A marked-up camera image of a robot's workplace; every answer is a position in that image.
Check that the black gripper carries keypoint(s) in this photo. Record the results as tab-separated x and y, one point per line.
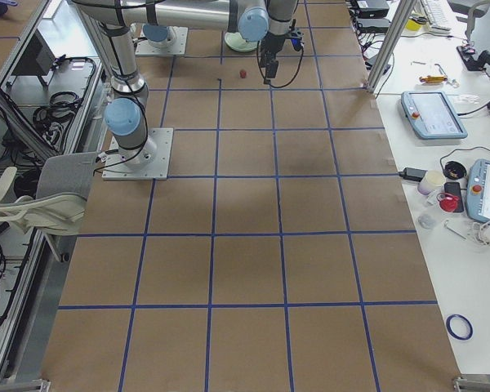
273	44

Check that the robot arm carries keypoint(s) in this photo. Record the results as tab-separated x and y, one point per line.
159	35
269	24

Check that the light green plate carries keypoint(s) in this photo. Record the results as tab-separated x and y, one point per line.
235	42

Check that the gold tool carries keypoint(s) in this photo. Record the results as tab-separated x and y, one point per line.
433	79

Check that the teach pendant far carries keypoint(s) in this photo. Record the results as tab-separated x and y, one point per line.
432	116

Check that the teach pendant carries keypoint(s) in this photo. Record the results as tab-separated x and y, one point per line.
432	116
477	201

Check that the black power adapter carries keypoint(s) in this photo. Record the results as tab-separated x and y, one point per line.
412	174

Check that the white cup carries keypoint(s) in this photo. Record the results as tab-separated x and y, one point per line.
431	181

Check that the red round object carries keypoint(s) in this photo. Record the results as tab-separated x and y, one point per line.
448	202

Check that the grey office chair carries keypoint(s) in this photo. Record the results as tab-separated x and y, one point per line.
58	207

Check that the teach pendant near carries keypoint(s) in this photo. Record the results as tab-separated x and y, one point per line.
477	201

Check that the blue tape roll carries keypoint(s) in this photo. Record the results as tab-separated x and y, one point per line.
459	327

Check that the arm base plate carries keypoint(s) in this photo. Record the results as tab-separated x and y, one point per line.
143	48
152	162

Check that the aluminium frame post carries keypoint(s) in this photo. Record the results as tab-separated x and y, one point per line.
397	25

